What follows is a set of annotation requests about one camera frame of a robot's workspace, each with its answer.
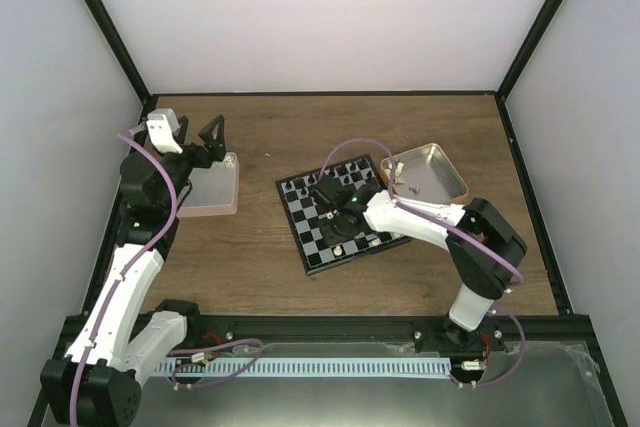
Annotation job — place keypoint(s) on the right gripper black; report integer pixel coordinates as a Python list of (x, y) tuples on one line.
[(331, 237)]

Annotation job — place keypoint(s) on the black frame post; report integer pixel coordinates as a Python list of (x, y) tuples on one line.
[(107, 27), (531, 41)]

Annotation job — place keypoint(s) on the light blue slotted cable duct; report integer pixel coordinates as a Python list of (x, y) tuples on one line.
[(410, 367)]

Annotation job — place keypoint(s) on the black white chess board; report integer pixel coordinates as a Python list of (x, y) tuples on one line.
[(303, 215)]

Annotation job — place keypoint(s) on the pink metal tin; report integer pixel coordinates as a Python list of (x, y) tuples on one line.
[(215, 191)]

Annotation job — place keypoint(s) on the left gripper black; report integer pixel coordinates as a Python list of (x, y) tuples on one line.
[(217, 150)]

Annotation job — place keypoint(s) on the black frame post right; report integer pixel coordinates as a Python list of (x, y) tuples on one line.
[(531, 41)]

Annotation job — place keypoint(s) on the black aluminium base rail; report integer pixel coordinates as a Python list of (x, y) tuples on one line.
[(426, 333)]

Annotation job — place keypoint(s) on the black frame back rail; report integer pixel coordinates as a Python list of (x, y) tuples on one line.
[(333, 93)]

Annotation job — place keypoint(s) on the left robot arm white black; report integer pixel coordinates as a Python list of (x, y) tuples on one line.
[(99, 379)]

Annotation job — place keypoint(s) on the orange metal tin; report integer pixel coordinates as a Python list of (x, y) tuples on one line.
[(429, 175)]

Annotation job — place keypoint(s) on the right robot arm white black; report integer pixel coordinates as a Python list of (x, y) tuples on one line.
[(486, 251)]

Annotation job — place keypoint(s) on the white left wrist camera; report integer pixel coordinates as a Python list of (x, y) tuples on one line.
[(162, 126)]

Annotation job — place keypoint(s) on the black frame post left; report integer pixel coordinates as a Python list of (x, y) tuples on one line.
[(107, 27)]

